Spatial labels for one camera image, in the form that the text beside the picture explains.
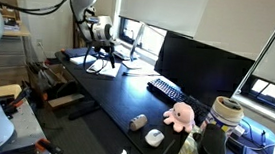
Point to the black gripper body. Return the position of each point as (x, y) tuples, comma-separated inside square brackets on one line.
[(104, 44)]

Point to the large white printed paper sheet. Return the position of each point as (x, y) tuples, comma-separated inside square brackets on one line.
[(111, 72)]

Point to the white desk lamp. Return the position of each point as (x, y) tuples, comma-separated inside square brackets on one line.
[(133, 65)]

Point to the cardboard box with tools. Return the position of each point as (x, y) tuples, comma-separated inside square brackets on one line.
[(56, 70)]

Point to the black mechanical keyboard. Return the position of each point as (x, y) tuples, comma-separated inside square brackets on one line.
[(169, 90)]

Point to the grey striped cylinder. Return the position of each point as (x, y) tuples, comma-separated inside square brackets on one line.
[(138, 122)]

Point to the wide white roller blind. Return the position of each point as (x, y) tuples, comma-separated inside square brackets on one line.
[(163, 9)]

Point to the black computer monitor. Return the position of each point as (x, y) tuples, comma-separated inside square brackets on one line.
[(198, 69)]

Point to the pink octopus plush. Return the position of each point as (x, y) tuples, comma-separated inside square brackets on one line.
[(181, 116)]

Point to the white computer mouse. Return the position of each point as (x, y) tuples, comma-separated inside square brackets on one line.
[(154, 138)]

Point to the orange black clamp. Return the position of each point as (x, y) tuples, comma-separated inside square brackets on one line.
[(18, 101), (49, 145)]

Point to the wooden block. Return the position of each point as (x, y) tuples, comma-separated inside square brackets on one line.
[(7, 89)]

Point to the metal robot mounting table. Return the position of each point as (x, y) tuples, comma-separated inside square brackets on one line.
[(23, 124)]

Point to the black pen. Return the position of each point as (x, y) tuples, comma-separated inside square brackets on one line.
[(165, 152)]

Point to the wipes canister with white lid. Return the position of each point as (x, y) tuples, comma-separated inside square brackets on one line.
[(224, 118)]

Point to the black oval object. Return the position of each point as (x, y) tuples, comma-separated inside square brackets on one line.
[(212, 145)]

